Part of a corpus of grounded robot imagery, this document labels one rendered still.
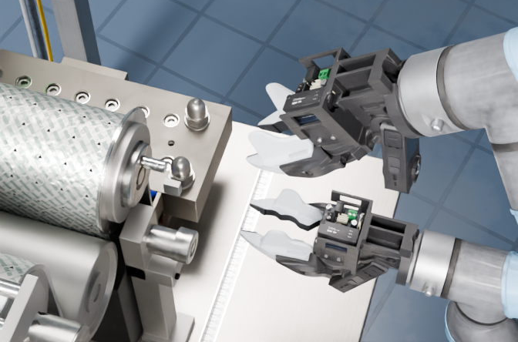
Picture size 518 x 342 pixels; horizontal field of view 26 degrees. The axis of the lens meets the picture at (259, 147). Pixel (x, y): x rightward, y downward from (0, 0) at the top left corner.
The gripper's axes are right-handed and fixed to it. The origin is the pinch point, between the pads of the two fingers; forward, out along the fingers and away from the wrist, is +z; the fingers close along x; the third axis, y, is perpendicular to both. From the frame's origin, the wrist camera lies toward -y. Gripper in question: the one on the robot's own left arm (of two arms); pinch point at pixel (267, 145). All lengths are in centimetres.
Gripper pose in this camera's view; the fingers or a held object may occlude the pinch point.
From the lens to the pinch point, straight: 114.3
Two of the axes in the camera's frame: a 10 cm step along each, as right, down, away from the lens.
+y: -6.2, -5.6, -5.5
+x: -2.9, 8.1, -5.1
